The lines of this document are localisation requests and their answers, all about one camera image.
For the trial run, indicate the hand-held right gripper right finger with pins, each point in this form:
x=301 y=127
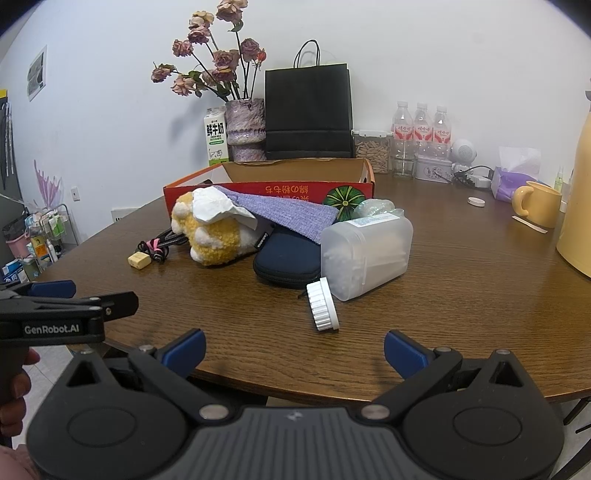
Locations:
x=406 y=353

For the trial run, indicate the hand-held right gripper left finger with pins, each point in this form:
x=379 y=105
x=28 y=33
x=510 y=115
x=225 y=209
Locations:
x=184 y=348

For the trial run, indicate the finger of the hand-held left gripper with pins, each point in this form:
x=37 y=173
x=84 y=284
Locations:
x=120 y=302
x=53 y=288

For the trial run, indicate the white ribbed jar lid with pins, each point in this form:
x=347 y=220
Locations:
x=321 y=304

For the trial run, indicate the translucent plastic jar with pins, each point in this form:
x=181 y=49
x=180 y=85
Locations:
x=364 y=258

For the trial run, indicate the yellow white plush toy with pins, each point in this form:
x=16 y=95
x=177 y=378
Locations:
x=217 y=237

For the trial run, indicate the white face mask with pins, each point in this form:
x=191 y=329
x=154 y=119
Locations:
x=212 y=205

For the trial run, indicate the purple knitted cloth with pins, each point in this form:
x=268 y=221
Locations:
x=286 y=210

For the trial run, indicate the red cardboard box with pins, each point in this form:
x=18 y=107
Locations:
x=286 y=189

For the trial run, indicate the wooden desktop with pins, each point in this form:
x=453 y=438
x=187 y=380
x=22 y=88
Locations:
x=461 y=300

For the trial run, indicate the person's left hand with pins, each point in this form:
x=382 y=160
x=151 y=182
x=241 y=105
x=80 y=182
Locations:
x=17 y=385

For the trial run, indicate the blue white boxes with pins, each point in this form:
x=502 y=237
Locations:
x=14 y=272

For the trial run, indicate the small yellow block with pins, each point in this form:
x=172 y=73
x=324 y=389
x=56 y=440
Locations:
x=138 y=261

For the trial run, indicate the metal storage rack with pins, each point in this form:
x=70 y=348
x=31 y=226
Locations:
x=48 y=230

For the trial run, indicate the pink bin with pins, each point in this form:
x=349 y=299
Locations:
x=16 y=242

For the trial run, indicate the navy zip case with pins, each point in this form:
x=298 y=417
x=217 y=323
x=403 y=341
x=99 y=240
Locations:
x=286 y=261

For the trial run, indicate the pink clothing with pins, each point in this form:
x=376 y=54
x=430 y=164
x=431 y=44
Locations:
x=16 y=464

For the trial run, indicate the crumpled clear plastic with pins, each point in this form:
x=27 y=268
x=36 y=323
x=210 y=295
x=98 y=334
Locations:
x=374 y=207

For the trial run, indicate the hanging dark items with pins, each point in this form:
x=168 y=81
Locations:
x=5 y=138

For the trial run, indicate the small white oval disc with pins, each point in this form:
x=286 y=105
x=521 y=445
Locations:
x=476 y=202

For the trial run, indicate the flat wooden stick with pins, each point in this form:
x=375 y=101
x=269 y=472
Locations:
x=529 y=224

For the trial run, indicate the white printed tin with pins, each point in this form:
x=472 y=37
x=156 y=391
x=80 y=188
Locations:
x=431 y=168

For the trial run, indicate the white green milk carton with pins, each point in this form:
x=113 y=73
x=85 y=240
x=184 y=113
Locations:
x=216 y=138

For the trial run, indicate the purple tissue pack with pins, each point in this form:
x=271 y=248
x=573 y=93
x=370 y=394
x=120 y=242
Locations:
x=503 y=184

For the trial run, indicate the yellow mug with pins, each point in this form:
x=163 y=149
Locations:
x=540 y=205

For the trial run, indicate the clear container of pellets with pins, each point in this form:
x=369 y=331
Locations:
x=371 y=154

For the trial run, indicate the white round speaker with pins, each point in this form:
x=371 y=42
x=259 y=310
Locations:
x=464 y=151

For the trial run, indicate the purple mottled vase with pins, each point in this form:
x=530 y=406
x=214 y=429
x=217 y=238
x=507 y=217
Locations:
x=244 y=129

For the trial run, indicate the yellow thermos jug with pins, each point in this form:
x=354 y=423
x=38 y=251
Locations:
x=577 y=221

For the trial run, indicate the clear water bottle red label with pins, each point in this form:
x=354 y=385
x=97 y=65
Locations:
x=422 y=131
x=442 y=134
x=401 y=131

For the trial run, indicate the small green spray bottle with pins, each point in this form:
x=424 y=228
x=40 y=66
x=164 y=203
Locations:
x=558 y=182

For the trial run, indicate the black paper bag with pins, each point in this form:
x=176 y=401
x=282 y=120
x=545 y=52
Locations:
x=307 y=110

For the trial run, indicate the dried rose bouquet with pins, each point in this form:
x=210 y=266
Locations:
x=224 y=60

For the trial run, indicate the white wall plate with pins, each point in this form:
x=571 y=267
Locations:
x=121 y=215

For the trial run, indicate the white wall socket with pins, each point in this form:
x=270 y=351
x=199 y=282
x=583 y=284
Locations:
x=76 y=193

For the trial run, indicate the purple flower wall decal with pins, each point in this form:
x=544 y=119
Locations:
x=46 y=184

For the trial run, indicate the wall poster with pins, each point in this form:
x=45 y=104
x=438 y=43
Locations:
x=37 y=74

